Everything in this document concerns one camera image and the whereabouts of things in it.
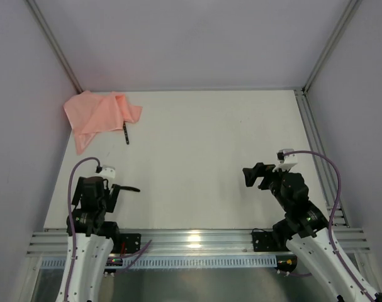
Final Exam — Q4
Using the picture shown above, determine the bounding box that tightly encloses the pink cloth napkin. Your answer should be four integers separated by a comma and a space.
63, 91, 143, 155

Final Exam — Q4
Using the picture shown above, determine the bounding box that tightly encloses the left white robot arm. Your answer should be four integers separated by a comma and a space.
56, 176, 120, 301

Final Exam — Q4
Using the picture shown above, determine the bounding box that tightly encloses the left small controller board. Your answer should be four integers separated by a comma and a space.
103, 258, 123, 277

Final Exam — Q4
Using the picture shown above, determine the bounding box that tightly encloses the small controller board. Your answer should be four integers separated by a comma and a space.
103, 258, 123, 277
275, 255, 298, 277

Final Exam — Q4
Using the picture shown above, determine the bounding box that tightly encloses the right small controller board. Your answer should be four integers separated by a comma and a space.
275, 255, 298, 277

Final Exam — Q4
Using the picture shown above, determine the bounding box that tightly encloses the black handled knife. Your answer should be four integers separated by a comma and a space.
120, 186, 140, 193

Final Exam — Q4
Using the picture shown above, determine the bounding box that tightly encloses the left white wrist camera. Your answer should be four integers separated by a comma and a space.
96, 165, 116, 179

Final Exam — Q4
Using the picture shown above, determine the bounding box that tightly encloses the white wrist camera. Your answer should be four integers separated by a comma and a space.
272, 148, 298, 172
96, 165, 116, 179

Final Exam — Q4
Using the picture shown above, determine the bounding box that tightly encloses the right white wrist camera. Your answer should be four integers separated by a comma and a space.
272, 148, 298, 172

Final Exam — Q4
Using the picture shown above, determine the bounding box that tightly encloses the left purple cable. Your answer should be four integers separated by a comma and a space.
63, 157, 101, 302

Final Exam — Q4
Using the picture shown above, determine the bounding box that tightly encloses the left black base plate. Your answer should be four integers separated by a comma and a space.
112, 233, 142, 255

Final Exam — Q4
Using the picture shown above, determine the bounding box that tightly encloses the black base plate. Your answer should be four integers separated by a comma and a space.
250, 228, 289, 252
112, 233, 142, 255

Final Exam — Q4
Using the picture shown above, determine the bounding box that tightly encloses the right side aluminium rail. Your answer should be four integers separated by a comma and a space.
293, 89, 350, 228

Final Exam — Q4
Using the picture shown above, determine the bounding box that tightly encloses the aluminium rail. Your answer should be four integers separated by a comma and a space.
26, 226, 371, 257
293, 89, 350, 228

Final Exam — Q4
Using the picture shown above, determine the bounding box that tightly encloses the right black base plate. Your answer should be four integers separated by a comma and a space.
250, 228, 289, 252

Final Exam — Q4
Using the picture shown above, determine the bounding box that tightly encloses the front aluminium rail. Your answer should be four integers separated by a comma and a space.
26, 226, 371, 257

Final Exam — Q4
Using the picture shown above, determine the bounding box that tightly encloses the slotted cable duct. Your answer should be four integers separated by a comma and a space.
39, 255, 278, 270

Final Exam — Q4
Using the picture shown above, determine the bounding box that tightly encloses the right corner aluminium post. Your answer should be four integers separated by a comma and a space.
302, 0, 362, 94

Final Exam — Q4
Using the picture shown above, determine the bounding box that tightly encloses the corner aluminium post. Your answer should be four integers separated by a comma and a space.
302, 0, 362, 94
24, 0, 84, 94

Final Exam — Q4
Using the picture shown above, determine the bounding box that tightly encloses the left corner aluminium post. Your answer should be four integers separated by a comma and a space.
24, 0, 84, 94

